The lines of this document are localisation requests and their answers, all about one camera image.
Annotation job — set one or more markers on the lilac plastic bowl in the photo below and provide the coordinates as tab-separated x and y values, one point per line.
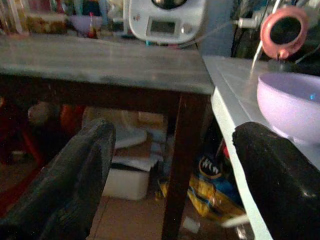
287	107

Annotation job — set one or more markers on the white box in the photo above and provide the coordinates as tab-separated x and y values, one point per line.
127	182

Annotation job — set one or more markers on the yellow and blue snack bag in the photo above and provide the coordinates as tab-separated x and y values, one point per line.
212	195

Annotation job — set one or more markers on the small purple bowl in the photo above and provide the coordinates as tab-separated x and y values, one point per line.
85	23

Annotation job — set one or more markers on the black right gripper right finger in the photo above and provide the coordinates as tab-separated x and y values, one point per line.
277	185

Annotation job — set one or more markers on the white table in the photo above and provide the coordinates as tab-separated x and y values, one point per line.
235	100

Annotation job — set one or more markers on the dark wooden table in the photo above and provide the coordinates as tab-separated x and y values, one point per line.
105	65

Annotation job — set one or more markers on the white charger plug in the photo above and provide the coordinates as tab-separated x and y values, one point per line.
247	22

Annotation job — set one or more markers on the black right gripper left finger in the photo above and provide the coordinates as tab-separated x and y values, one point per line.
67	180

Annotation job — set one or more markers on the clear food container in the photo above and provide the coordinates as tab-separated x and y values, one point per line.
46	23

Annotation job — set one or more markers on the white kitchen appliance with display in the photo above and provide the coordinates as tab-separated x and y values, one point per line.
166	22

